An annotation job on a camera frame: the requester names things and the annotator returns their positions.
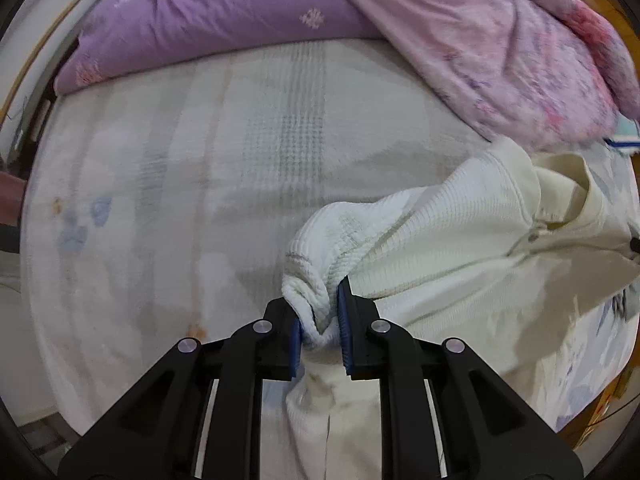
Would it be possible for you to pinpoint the purple floral quilt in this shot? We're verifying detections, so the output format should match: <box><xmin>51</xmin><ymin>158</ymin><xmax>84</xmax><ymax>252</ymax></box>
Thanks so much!
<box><xmin>54</xmin><ymin>0</ymin><xmax>639</xmax><ymax>150</ymax></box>

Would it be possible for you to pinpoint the blue striped pillow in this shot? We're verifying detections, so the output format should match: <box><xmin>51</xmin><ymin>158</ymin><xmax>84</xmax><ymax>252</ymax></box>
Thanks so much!
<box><xmin>603</xmin><ymin>114</ymin><xmax>640</xmax><ymax>156</ymax></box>

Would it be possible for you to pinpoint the floral bed sheet mattress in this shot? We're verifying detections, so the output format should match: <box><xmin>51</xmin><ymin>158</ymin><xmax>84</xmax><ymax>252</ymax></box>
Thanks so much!
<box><xmin>19</xmin><ymin>37</ymin><xmax>640</xmax><ymax>480</ymax></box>

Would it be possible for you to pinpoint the white button jacket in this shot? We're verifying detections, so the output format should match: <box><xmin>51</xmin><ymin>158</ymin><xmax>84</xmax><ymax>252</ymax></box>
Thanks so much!
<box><xmin>282</xmin><ymin>139</ymin><xmax>639</xmax><ymax>479</ymax></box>

